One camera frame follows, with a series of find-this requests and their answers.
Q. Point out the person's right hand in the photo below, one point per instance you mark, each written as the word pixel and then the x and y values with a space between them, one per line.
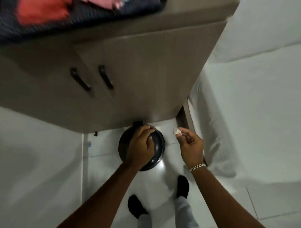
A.
pixel 192 150

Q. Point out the person's left hand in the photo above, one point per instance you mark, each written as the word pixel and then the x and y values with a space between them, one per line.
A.
pixel 138 148

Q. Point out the person's left thumb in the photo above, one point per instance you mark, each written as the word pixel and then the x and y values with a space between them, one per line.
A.
pixel 150 139

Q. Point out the person's right thumb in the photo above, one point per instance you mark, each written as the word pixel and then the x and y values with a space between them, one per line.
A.
pixel 182 137

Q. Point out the small white paper scrap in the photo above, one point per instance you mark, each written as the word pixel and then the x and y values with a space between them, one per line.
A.
pixel 176 131

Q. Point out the black round trash bin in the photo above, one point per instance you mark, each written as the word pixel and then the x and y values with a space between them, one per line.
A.
pixel 160 151

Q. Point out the person's left forearm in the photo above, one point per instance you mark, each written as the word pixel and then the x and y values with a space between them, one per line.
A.
pixel 103 197

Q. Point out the person's right forearm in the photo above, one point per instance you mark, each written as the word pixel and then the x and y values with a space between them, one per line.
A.
pixel 221 199

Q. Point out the person's right black shoe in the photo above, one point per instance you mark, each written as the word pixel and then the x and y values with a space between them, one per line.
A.
pixel 183 186

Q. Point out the person's black shoe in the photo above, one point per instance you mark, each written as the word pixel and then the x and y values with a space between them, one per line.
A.
pixel 183 186
pixel 136 206

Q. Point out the white bed sheet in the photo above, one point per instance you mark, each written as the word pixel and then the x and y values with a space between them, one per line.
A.
pixel 247 117

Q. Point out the person's left black shoe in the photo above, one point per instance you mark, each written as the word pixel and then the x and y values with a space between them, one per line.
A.
pixel 136 206

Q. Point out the taupe wooden cabinet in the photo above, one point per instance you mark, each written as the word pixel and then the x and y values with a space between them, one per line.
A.
pixel 141 70

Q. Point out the grey trousers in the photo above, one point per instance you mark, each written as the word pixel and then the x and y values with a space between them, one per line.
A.
pixel 185 213

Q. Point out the dark patterned cloth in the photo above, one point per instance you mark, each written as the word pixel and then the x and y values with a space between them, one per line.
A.
pixel 98 17

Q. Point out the red cloth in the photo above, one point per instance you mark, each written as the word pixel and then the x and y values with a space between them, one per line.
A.
pixel 40 13

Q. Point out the brown wooden bed frame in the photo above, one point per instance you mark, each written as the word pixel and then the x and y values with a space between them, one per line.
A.
pixel 184 117

